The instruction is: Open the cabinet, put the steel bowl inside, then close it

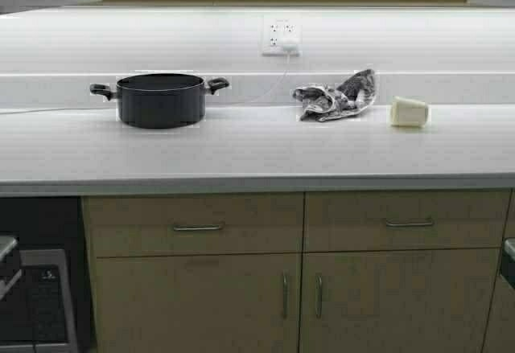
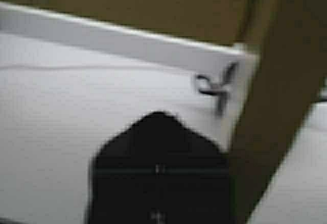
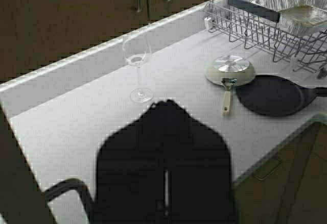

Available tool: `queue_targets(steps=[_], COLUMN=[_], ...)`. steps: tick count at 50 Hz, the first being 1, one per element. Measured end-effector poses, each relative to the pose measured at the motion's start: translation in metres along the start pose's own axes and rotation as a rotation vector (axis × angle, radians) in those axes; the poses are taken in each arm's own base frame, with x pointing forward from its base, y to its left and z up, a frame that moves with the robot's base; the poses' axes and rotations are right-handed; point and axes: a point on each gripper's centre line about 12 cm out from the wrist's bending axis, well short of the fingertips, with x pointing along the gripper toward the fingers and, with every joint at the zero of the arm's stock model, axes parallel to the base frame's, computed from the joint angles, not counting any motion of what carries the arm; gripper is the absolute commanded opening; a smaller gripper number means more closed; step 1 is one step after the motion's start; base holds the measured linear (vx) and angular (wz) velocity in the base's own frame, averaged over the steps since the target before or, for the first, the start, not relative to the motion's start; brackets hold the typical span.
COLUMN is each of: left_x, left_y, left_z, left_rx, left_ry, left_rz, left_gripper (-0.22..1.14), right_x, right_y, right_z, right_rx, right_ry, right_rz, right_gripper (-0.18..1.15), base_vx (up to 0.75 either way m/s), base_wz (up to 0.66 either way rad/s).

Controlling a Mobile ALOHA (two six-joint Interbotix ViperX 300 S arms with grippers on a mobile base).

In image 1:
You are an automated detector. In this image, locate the black cooking pot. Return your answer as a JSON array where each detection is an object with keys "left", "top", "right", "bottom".
[{"left": 89, "top": 73, "right": 230, "bottom": 129}]

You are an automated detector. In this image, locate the left lower cabinet door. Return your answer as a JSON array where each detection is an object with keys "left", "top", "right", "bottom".
[{"left": 95, "top": 254, "right": 300, "bottom": 352}]

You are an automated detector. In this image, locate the cabinet door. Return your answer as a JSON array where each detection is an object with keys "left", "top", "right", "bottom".
[
  {"left": 95, "top": 254, "right": 300, "bottom": 352},
  {"left": 300, "top": 248, "right": 499, "bottom": 352}
]

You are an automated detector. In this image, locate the right lower cabinet door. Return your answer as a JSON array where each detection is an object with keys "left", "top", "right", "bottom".
[{"left": 300, "top": 248, "right": 499, "bottom": 352}]

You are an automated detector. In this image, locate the white power adapter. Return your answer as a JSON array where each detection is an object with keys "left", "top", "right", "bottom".
[{"left": 279, "top": 35, "right": 301, "bottom": 55}]

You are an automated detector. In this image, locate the grey patterned dish towel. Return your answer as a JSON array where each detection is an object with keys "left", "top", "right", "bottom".
[{"left": 292, "top": 69, "right": 377, "bottom": 122}]

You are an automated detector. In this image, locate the cream plastic cup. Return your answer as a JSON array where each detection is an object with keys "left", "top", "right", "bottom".
[{"left": 390, "top": 97, "right": 430, "bottom": 128}]

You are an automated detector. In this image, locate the left lower drawer front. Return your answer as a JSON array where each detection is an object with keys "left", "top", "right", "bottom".
[{"left": 83, "top": 193, "right": 303, "bottom": 257}]

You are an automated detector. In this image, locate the drawer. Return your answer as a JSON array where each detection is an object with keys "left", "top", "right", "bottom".
[
  {"left": 304, "top": 189, "right": 510, "bottom": 252},
  {"left": 83, "top": 193, "right": 303, "bottom": 257}
]

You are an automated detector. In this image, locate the right lower drawer front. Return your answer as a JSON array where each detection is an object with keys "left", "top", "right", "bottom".
[{"left": 304, "top": 189, "right": 510, "bottom": 252}]

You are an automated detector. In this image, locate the stainless steel microwave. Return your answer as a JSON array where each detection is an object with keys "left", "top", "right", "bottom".
[{"left": 1, "top": 249, "right": 79, "bottom": 352}]

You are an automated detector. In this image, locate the white charging cable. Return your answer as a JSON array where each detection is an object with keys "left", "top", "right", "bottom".
[{"left": 0, "top": 51, "right": 291, "bottom": 115}]

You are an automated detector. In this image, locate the white wall outlet plate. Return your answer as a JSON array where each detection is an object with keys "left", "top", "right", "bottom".
[{"left": 262, "top": 14, "right": 302, "bottom": 56}]

